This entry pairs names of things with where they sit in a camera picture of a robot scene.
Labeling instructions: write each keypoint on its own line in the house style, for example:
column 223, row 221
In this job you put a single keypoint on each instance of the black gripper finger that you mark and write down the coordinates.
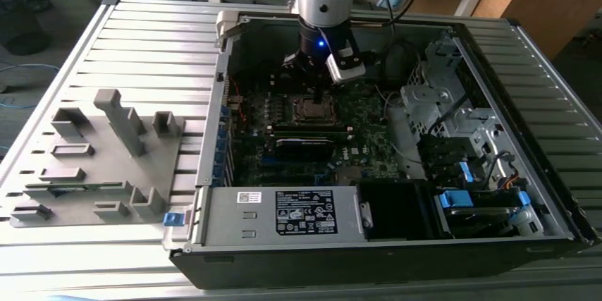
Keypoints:
column 297, row 66

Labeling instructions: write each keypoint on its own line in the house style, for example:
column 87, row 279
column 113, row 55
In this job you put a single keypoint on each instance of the square silver CPU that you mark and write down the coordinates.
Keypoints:
column 310, row 112

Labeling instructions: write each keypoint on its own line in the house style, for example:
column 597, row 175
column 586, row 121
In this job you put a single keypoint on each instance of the CPU socket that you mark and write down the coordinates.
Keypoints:
column 291, row 122

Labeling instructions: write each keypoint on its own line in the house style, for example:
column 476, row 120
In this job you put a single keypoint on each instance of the RAM slot black clips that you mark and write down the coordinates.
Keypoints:
column 310, row 125
column 310, row 133

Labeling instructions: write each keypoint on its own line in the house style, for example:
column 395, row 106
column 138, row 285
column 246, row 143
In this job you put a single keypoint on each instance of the blue expansion slot retainer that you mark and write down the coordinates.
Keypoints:
column 222, row 146

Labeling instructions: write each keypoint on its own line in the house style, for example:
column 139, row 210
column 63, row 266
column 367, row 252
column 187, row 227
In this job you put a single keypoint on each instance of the black graphics card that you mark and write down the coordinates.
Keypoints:
column 306, row 151

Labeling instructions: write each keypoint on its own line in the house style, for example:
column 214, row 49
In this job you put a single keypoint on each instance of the green motherboard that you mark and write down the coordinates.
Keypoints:
column 371, row 142

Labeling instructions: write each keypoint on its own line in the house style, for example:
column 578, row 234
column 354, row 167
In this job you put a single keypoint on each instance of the perforated metal drive cage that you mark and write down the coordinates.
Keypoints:
column 421, row 94

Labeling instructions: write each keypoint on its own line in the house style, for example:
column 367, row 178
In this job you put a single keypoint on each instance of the grey chipset heatsink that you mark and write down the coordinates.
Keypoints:
column 350, row 174

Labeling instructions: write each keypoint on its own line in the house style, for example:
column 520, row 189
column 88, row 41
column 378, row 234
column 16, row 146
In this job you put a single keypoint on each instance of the silver power supply unit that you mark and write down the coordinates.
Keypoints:
column 226, row 216

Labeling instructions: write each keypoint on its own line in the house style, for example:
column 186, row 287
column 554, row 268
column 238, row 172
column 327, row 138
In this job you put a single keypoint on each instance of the blue disk carrier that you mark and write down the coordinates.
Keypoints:
column 454, row 198
column 466, row 172

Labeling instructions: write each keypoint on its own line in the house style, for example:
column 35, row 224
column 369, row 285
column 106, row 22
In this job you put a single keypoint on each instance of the grey parts rack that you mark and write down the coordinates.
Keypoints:
column 109, row 170

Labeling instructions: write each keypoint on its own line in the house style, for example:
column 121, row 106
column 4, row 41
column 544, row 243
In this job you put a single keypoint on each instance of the blue case latch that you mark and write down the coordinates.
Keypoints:
column 173, row 220

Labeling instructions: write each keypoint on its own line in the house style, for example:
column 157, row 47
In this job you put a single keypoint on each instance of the green RAM stick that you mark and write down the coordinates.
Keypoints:
column 100, row 185

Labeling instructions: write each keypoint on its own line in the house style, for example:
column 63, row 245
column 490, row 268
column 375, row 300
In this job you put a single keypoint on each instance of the black hard disk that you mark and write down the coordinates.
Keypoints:
column 476, row 214

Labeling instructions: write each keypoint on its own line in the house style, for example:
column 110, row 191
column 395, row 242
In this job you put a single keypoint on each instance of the black PC case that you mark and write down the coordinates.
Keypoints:
column 329, row 269

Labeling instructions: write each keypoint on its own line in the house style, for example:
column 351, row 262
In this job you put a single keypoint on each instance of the black waste bin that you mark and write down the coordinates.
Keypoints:
column 26, row 40

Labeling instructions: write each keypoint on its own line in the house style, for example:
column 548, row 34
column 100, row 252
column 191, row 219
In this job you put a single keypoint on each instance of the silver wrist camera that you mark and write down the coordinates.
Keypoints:
column 343, row 73

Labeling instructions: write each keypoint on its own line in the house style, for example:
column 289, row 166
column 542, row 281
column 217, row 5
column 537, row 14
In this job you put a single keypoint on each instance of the black drive bay bracket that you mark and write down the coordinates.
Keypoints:
column 442, row 153

